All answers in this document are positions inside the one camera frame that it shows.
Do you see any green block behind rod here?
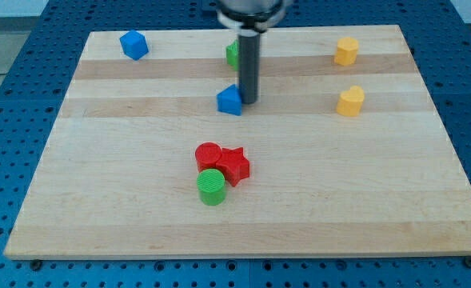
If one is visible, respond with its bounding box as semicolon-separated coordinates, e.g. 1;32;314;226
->
226;39;238;71

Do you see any yellow hexagon block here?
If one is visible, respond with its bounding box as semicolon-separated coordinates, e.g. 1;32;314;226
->
334;37;359;66

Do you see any green cylinder block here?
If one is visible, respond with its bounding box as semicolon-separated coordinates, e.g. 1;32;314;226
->
196;168;226;206

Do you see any blue cube block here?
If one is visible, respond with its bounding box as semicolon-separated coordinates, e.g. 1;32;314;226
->
119;30;150;61

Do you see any blue triangle block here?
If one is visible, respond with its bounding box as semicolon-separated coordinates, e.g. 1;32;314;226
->
216;84;242;116

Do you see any yellow heart block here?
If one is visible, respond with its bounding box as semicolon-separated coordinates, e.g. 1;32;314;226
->
336;86;365;117

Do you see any red star block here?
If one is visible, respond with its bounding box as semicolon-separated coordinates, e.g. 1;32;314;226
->
216;147;250;186

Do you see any light wooden board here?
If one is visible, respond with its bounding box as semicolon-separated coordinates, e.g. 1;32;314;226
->
4;25;471;260

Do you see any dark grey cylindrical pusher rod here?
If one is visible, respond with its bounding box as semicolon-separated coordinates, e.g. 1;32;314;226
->
237;29;260;104

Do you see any red cylinder block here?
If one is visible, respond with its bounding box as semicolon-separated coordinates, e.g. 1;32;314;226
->
194;142;222;172

